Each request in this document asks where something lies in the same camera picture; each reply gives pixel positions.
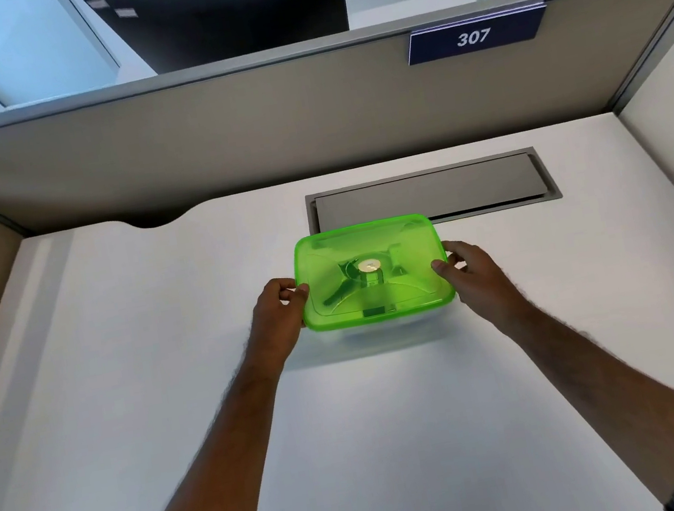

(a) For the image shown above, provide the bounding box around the person's left hand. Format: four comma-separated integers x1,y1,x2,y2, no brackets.
238,273,322,370

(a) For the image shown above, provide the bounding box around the person's right hand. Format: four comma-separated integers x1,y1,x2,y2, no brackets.
427,229,533,343

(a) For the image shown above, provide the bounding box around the green plastic container lid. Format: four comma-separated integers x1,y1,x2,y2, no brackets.
289,209,458,334

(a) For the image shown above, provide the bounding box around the clear plastic food container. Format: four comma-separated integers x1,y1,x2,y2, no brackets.
307,301,457,360

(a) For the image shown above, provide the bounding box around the person's left forearm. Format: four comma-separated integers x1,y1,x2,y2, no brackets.
73,347,308,511

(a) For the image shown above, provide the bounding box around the person's right forearm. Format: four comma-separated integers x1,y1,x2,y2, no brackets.
500,278,674,511

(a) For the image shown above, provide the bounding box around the grey cubicle partition panel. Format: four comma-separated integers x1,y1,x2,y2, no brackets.
0,0,674,253

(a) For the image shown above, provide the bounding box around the blue desk number sign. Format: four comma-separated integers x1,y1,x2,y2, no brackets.
402,1,553,66

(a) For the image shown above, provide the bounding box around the black computer monitor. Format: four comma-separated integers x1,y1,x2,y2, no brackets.
83,0,354,86

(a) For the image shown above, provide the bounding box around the grey desk cable hatch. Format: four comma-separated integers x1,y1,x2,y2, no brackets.
302,144,564,243

